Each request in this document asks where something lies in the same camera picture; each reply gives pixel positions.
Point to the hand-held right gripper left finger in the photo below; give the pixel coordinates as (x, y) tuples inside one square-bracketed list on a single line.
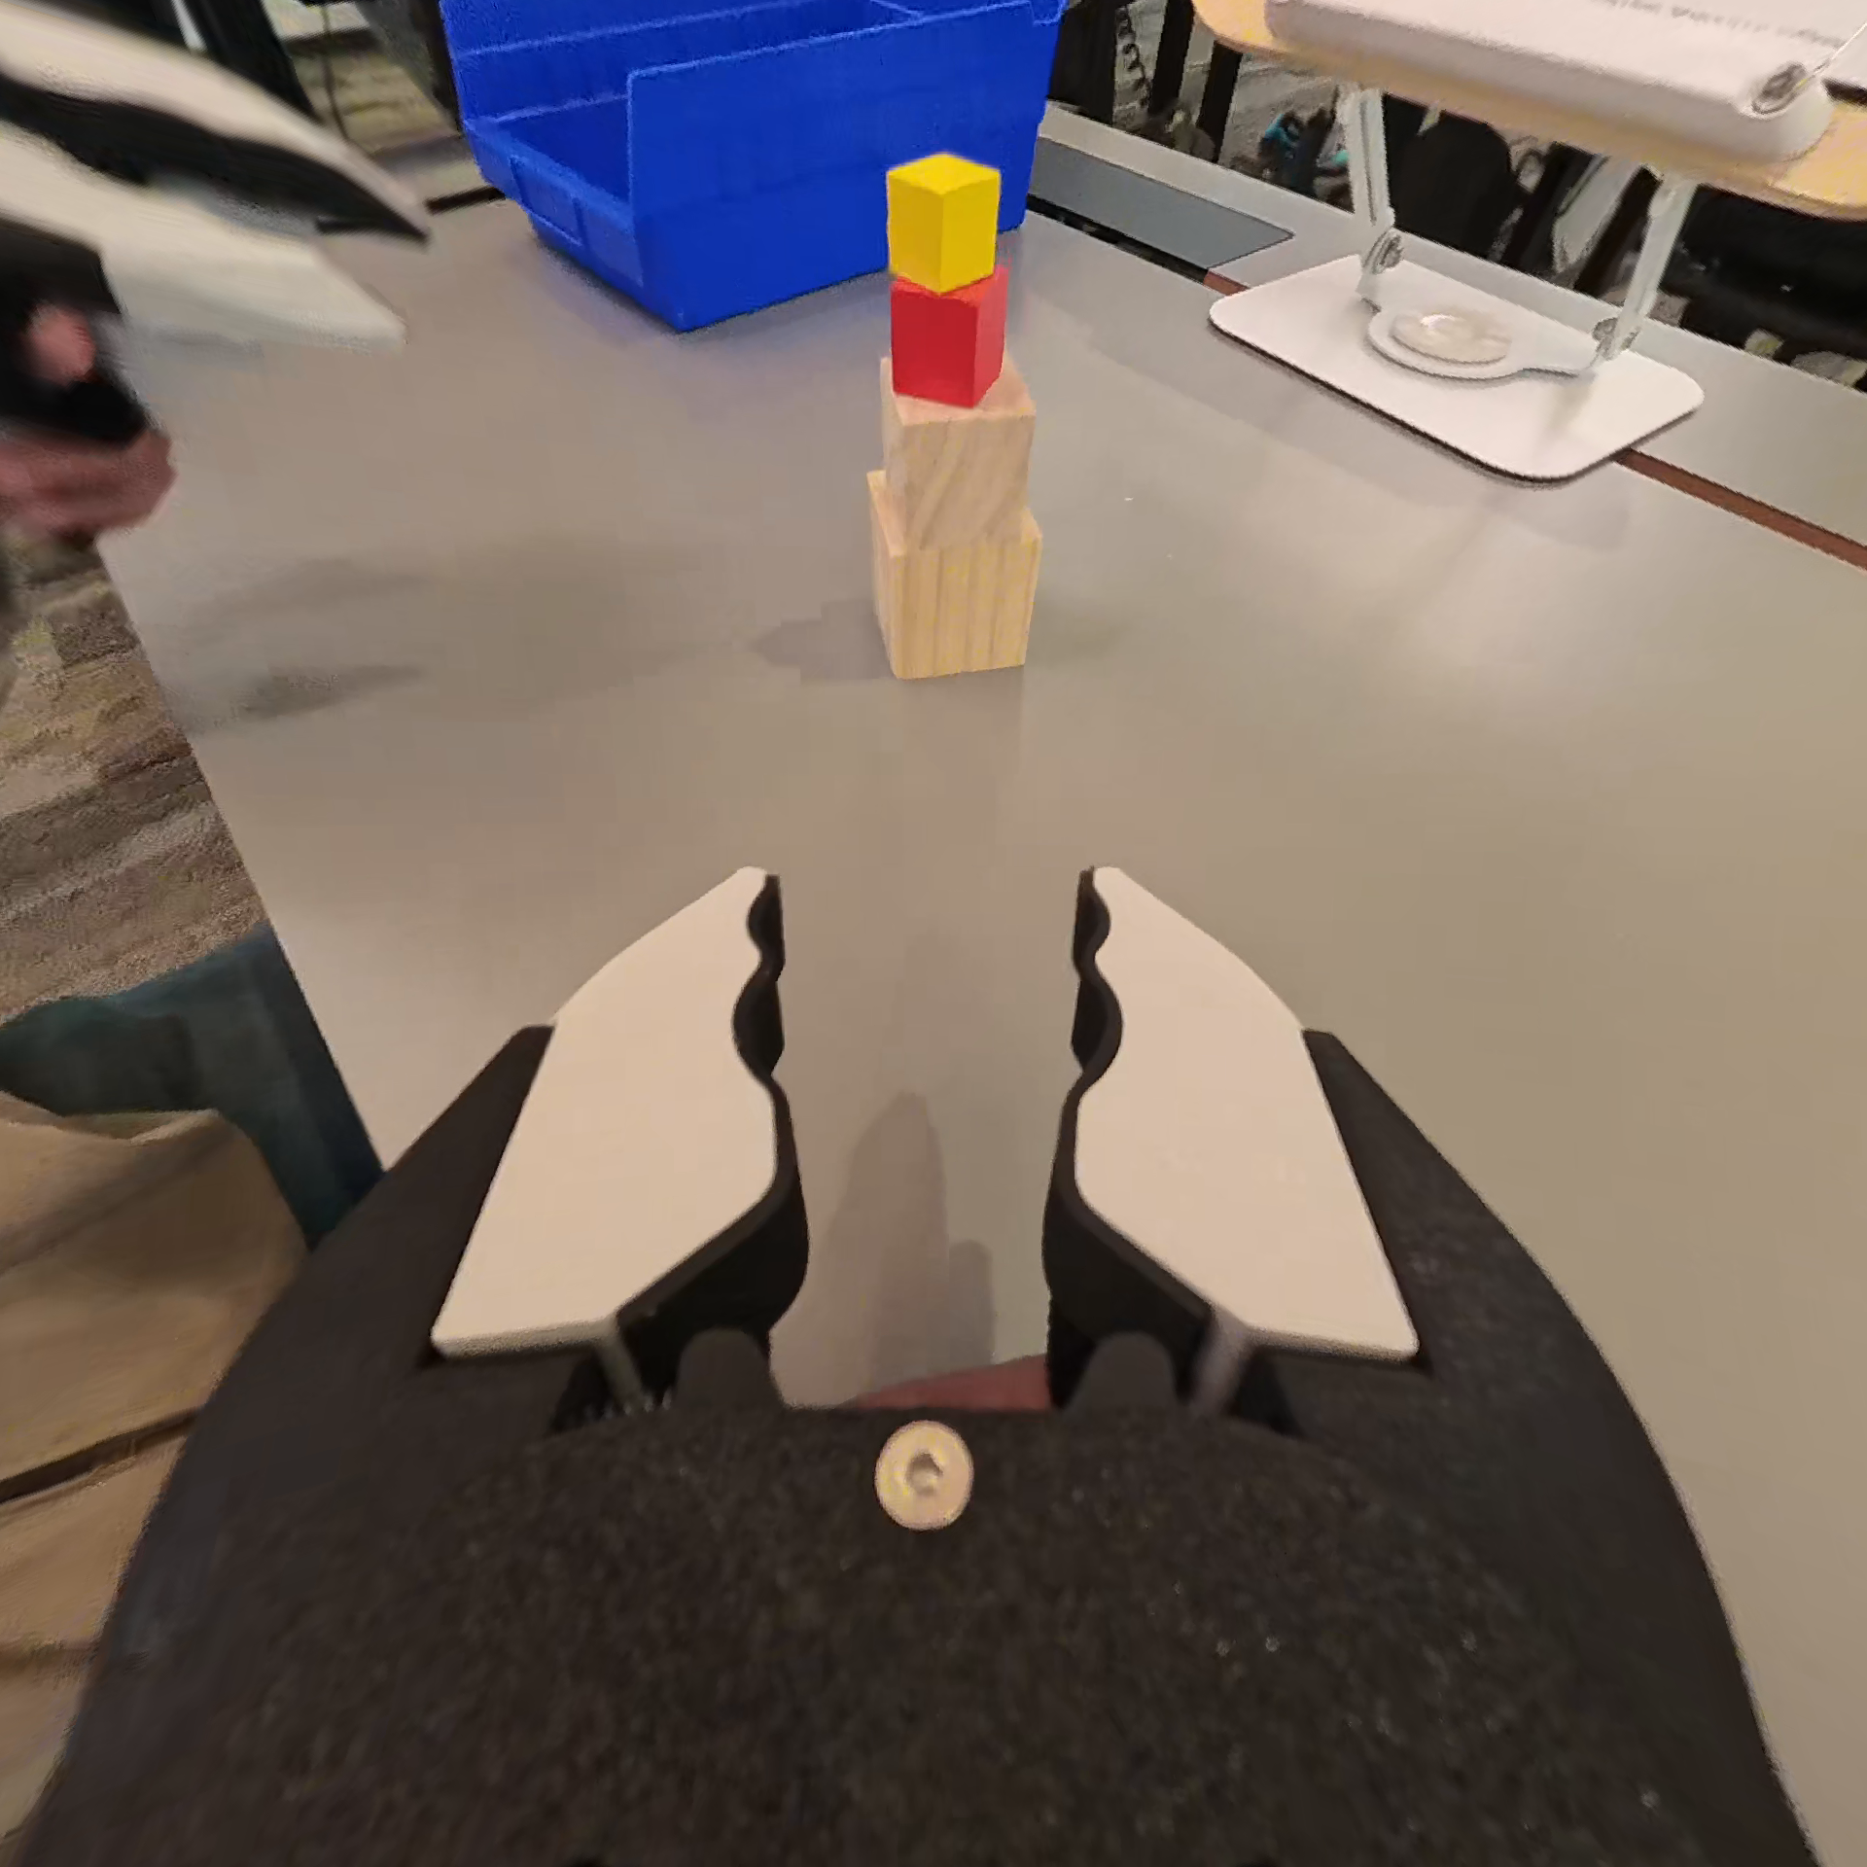
[(615, 1168)]

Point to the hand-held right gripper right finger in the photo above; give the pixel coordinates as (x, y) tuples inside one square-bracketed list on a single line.
[(1240, 1168)]

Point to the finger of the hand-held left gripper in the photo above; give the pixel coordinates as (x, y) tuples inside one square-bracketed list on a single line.
[(205, 279), (176, 90)]

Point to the blue plastic bin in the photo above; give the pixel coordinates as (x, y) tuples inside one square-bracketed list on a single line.
[(758, 176)]

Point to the large wooden cube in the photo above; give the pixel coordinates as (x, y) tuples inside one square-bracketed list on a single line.
[(955, 599)]

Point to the yellow wooden cube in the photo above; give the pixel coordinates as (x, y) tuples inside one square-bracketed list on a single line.
[(942, 224)]

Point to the red wooden cube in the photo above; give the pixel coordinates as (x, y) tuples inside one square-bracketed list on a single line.
[(949, 346)]

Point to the medium wooden cube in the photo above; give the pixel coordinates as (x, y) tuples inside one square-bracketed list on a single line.
[(959, 462)]

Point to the person's left hand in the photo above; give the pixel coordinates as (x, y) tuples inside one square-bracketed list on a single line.
[(73, 483)]

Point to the white folding stand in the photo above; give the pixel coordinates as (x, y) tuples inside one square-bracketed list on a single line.
[(1490, 395)]

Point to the black office chair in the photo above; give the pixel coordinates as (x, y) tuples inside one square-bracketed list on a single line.
[(1548, 189)]

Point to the wooden display board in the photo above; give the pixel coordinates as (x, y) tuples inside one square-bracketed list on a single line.
[(1838, 160)]

